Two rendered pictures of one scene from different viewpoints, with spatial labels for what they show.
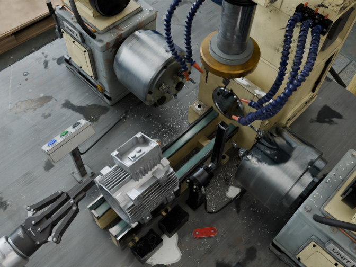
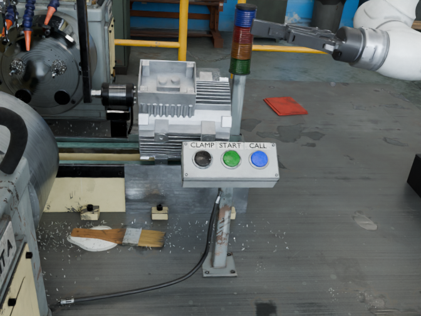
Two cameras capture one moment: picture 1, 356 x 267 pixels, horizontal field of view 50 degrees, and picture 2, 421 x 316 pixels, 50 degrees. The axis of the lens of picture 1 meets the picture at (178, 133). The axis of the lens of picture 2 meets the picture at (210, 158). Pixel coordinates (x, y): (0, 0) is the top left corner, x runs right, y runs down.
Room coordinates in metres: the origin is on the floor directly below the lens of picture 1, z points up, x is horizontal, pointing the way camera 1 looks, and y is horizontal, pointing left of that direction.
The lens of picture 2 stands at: (1.22, 0.79, 1.46)
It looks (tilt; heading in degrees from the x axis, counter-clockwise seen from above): 29 degrees down; 220
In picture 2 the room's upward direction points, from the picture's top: 4 degrees clockwise
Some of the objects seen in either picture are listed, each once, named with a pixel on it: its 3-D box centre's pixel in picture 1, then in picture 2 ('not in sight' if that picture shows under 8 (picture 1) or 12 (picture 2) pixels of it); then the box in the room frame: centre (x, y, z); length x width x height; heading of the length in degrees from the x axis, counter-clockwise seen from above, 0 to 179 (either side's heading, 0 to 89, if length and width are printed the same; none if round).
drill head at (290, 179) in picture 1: (286, 174); (50, 58); (0.57, -0.36, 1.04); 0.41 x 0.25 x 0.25; 48
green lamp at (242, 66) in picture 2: not in sight; (240, 64); (0.19, 0.02, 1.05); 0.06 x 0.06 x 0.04
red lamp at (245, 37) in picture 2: not in sight; (243, 32); (0.19, 0.02, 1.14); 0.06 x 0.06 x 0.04
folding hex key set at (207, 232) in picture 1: (204, 232); not in sight; (0.43, -0.11, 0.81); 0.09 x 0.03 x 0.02; 100
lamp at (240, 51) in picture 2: not in sight; (241, 49); (0.19, 0.02, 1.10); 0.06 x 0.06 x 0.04
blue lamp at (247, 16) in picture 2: not in sight; (245, 16); (0.19, 0.02, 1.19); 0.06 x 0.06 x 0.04
